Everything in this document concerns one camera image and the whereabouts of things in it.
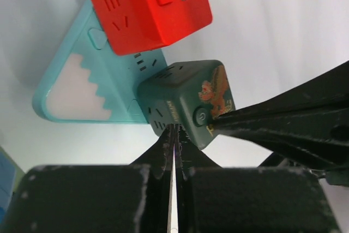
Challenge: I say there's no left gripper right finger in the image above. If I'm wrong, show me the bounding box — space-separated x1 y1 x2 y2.
174 124 340 232

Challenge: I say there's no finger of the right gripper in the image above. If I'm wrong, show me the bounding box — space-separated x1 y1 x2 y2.
211 62 348 169

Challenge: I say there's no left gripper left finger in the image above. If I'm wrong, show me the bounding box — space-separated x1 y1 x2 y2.
1 124 175 232

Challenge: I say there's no dark green cube adapter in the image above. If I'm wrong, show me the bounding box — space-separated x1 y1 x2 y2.
137 60 235 150

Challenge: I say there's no green power strip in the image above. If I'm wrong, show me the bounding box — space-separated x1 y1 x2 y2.
1 147 25 193

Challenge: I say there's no teal triangular power socket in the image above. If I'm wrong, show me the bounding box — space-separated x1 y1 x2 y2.
32 0 167 124

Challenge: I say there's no red cube plug adapter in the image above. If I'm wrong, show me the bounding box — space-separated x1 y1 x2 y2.
91 0 213 55

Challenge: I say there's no blue cube plug adapter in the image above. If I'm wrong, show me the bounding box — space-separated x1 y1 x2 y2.
0 153 16 217

